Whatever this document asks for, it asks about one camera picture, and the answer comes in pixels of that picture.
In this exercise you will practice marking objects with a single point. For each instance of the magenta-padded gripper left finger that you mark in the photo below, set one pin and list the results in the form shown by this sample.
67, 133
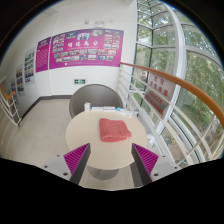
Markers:
76, 156

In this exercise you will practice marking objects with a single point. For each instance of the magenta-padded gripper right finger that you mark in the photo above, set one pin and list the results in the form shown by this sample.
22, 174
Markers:
146, 157

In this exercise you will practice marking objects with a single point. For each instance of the pink towel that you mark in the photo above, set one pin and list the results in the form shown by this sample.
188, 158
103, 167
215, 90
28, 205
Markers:
115, 130

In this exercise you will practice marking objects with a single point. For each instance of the grey metal table base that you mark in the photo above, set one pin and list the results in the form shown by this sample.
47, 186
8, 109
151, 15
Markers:
103, 173

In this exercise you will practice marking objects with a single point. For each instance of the long white and blue box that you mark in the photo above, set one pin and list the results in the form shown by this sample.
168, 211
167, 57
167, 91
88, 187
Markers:
125, 112

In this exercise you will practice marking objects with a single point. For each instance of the small upright white box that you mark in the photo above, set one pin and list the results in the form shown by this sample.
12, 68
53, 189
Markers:
87, 107

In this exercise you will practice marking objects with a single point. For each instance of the flat white box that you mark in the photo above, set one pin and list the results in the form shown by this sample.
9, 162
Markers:
109, 108
97, 108

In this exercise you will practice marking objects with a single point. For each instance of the grey round-backed chair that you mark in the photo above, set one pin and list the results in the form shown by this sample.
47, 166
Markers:
96, 95

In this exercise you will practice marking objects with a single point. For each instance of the silver sign red characters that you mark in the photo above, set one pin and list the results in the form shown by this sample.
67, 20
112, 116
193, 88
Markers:
161, 85

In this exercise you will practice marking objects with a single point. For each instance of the green exit sign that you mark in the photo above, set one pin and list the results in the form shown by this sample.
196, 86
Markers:
79, 81

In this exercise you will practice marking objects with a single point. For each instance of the long white railing orange handrail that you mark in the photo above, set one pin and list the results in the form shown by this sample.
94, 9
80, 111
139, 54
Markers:
186, 87

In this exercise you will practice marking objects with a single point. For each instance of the short white railing orange handrail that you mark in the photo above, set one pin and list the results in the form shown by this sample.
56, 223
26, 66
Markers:
8, 106

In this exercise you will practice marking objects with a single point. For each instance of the narrow magenta text poster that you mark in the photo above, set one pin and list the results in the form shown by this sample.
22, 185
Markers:
43, 55

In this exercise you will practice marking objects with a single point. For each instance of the large magenta photo poster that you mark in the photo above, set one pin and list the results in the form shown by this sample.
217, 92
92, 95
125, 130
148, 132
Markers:
86, 48

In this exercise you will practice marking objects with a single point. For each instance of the white photo wall poster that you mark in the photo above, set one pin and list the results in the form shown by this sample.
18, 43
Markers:
29, 66
20, 80

